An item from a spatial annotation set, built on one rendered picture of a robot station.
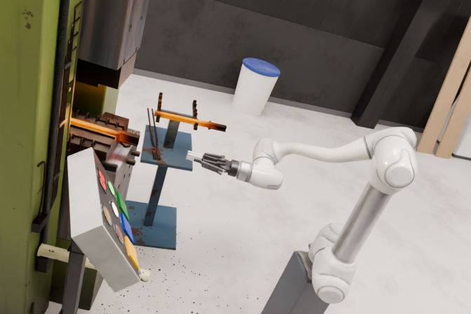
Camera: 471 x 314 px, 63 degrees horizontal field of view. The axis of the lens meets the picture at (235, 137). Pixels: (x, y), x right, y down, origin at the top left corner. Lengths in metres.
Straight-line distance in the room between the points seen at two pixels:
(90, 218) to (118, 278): 0.23
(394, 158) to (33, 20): 1.18
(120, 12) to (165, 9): 3.30
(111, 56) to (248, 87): 3.25
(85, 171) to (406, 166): 1.03
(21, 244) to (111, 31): 0.84
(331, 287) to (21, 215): 1.21
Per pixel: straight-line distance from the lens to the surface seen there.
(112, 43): 1.40
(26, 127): 1.33
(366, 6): 5.34
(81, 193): 1.15
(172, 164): 2.22
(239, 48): 4.90
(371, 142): 1.61
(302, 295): 2.04
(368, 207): 1.56
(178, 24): 4.71
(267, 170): 1.72
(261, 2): 4.81
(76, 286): 1.46
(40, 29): 1.18
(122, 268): 1.17
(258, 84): 4.51
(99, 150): 1.67
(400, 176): 1.43
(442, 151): 6.17
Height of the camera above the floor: 1.93
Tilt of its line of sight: 28 degrees down
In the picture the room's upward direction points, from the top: 20 degrees clockwise
